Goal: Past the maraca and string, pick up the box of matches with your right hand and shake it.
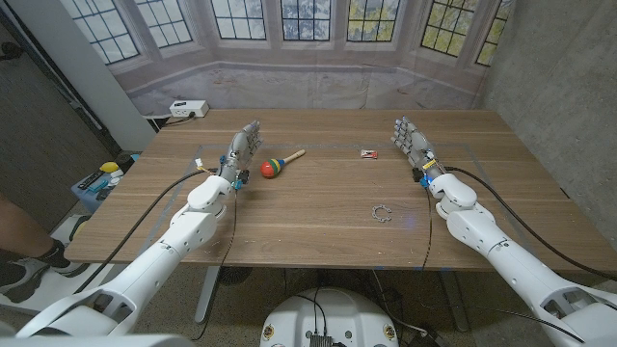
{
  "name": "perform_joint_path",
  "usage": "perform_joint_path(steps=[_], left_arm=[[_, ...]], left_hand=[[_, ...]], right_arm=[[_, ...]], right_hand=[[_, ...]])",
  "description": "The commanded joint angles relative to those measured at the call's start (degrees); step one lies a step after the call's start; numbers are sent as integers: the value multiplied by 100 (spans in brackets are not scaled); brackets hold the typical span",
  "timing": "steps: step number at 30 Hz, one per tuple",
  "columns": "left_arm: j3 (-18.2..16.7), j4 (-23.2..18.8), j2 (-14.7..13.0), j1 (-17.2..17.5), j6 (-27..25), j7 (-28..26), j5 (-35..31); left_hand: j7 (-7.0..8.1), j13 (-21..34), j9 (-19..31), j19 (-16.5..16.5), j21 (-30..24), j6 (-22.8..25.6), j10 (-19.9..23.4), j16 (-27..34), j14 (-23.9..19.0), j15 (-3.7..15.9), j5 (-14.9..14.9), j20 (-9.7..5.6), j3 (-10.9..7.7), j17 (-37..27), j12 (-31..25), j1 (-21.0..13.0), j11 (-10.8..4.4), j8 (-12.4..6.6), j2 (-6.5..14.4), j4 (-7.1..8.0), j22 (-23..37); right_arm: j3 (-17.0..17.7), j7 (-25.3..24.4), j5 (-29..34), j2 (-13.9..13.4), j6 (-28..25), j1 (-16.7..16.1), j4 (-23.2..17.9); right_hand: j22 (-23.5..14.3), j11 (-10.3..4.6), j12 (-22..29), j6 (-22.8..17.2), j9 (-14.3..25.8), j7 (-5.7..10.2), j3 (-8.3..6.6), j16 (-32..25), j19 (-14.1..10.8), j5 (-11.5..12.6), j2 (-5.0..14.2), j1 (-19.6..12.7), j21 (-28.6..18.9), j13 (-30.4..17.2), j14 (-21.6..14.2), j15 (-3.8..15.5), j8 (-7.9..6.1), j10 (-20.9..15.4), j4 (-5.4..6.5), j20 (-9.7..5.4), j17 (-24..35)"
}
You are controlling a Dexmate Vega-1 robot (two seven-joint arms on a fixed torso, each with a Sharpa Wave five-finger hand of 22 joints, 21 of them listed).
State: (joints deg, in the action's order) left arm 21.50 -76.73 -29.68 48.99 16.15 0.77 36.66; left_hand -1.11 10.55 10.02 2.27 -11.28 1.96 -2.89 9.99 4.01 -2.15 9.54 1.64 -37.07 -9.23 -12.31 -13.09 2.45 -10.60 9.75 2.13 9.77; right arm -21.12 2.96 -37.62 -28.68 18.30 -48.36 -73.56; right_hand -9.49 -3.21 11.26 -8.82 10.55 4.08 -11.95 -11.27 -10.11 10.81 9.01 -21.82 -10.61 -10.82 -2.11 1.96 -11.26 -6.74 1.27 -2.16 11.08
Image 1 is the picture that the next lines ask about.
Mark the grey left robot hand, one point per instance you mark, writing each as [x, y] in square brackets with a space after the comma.
[237, 154]

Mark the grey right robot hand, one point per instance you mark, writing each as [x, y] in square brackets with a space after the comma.
[417, 147]

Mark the red matchbox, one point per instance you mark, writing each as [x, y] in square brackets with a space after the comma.
[368, 154]

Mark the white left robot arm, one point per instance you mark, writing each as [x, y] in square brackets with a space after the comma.
[159, 255]

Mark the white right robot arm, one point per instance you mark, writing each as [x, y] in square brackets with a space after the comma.
[511, 270]

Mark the colourful wooden maraca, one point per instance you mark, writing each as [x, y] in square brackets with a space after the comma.
[271, 168]

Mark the printed window backdrop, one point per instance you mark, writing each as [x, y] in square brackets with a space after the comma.
[299, 87]

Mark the black round fan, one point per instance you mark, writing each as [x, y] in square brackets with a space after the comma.
[234, 274]

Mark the yellow round object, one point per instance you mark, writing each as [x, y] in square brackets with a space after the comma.
[109, 167]

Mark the white table leg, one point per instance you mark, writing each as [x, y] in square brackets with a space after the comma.
[207, 294]

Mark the blue storage bin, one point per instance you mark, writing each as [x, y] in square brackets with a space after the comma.
[91, 193]

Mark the grey table leg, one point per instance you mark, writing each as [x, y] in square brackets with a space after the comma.
[453, 299]

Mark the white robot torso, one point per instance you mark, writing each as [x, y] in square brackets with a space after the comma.
[332, 313]

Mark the person's bare leg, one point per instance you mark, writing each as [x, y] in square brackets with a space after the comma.
[21, 231]

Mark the grey and black sneaker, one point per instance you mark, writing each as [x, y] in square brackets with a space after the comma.
[24, 282]

